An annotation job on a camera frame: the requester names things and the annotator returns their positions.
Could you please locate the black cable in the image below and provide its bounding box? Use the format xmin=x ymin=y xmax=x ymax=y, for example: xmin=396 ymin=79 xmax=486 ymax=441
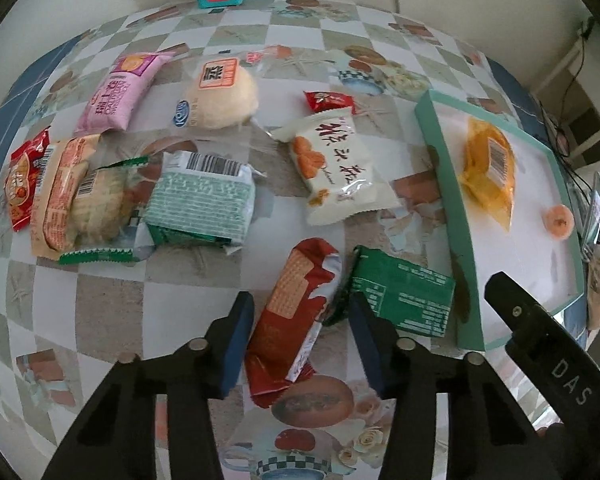
xmin=537 ymin=15 xmax=600 ymax=201

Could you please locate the red biscuit packet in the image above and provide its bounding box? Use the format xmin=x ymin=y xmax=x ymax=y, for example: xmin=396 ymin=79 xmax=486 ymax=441
xmin=244 ymin=238 xmax=343 ymax=408

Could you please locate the white snack packet orange print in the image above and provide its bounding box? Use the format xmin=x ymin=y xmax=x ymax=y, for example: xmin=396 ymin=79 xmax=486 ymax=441
xmin=271 ymin=107 xmax=403 ymax=227

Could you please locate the pink snack packet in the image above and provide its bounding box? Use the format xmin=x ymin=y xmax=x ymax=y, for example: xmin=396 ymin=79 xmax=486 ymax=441
xmin=74 ymin=51 xmax=177 ymax=136

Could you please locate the small red snack packet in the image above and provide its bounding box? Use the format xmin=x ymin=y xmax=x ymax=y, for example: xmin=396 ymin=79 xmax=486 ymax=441
xmin=302 ymin=90 xmax=357 ymax=115

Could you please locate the orange-yellow snack packet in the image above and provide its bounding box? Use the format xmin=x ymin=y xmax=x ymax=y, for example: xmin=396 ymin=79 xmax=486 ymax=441
xmin=456 ymin=115 xmax=517 ymax=233

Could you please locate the orange bread packet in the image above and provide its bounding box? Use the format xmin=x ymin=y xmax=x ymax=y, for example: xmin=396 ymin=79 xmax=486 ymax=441
xmin=29 ymin=134 xmax=103 ymax=261

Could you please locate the dark green snack packet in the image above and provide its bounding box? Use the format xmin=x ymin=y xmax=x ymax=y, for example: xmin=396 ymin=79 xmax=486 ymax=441
xmin=325 ymin=245 xmax=457 ymax=338

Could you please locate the light green patterned snack packet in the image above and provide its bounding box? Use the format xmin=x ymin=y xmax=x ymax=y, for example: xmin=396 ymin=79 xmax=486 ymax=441
xmin=132 ymin=150 xmax=267 ymax=258

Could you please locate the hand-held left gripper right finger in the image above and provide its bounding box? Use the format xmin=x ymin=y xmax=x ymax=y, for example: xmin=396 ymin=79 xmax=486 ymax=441
xmin=349 ymin=292 xmax=551 ymax=480

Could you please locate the green-edged clear biscuit packet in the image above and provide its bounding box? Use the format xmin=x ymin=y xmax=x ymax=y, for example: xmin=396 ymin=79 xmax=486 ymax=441
xmin=57 ymin=154 xmax=153 ymax=266

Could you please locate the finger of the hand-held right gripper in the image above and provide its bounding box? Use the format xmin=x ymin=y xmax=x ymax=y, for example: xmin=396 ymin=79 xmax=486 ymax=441
xmin=484 ymin=271 xmax=600 ymax=461

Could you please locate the clear-wrapped round pale bread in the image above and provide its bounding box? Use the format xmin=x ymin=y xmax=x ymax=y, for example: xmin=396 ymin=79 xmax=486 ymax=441
xmin=172 ymin=52 xmax=281 ymax=131

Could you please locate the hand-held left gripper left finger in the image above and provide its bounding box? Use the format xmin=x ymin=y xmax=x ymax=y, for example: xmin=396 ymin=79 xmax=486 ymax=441
xmin=40 ymin=291 xmax=255 ymax=480

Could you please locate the small round orange candy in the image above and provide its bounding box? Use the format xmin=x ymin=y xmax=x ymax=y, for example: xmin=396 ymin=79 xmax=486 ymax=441
xmin=541 ymin=205 xmax=576 ymax=240

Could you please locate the teal cardboard tray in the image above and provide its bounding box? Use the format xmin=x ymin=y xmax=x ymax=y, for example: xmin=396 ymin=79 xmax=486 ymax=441
xmin=414 ymin=89 xmax=588 ymax=352

